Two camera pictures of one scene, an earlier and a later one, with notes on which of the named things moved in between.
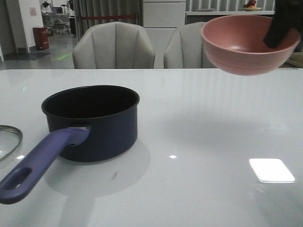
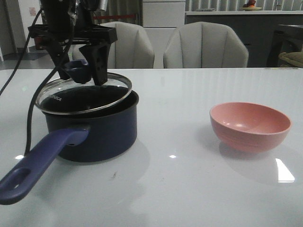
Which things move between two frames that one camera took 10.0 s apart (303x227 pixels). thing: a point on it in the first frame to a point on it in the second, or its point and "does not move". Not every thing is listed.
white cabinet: [161, 18] does not move
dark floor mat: [24, 56] does not move
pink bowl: [235, 44] to [247, 127]
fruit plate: [251, 8] does not move
